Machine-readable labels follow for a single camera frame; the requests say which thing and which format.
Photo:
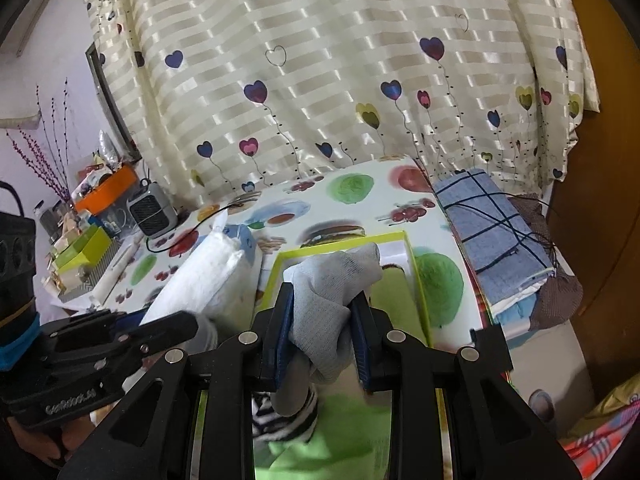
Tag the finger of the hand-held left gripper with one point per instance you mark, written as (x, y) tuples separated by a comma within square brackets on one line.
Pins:
[(160, 335), (85, 324)]

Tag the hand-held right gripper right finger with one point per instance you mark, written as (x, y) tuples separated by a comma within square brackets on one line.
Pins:
[(359, 345)]

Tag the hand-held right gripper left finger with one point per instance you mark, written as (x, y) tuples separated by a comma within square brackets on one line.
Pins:
[(282, 330)]

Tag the grey white sock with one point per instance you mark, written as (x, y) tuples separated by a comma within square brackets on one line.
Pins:
[(325, 300)]

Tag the shallow yellow-green box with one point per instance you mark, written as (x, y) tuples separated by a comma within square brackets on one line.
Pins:
[(419, 300)]

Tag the black white striped sock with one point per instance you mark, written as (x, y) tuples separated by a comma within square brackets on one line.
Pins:
[(265, 420)]

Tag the light green cloth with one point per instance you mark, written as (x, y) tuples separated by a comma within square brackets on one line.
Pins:
[(340, 440)]

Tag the grey chevron pattern tray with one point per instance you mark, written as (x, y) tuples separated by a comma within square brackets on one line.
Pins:
[(100, 267)]

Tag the rolled white sheet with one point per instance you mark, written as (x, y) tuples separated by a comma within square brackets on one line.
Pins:
[(117, 270)]

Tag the blue white tissue pack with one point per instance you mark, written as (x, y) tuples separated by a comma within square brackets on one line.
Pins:
[(200, 275)]

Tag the lime green cardboard box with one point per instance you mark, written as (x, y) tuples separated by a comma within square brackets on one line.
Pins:
[(90, 247)]

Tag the dark lidded jar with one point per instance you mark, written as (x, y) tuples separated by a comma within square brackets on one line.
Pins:
[(50, 222)]

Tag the small grey space heater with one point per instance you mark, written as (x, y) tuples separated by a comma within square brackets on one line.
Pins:
[(150, 212)]

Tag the clear storage box orange lid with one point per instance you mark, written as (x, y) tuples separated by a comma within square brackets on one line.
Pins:
[(107, 187)]

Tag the fruit print tablecloth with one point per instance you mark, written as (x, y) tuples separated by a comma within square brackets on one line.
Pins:
[(350, 195)]

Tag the light blue folded cloth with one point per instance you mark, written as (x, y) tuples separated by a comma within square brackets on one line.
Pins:
[(510, 317)]

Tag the purple dried flower branches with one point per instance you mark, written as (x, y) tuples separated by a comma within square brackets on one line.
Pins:
[(50, 170)]

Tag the blue plaid folded cloth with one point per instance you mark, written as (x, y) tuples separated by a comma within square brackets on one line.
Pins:
[(480, 220)]

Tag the brown checked cloth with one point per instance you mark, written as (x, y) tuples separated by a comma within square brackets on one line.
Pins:
[(555, 300)]

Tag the red striped cloth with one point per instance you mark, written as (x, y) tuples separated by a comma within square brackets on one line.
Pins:
[(595, 440)]

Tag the yellow bag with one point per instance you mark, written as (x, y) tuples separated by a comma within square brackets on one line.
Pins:
[(620, 395)]

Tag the cream striped heart-print curtain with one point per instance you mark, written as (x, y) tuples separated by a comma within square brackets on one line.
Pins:
[(325, 60)]

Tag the wooden wardrobe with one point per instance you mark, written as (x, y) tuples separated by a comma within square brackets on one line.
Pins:
[(600, 210)]

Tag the grey window frame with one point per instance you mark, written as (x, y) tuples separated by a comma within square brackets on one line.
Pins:
[(107, 105)]

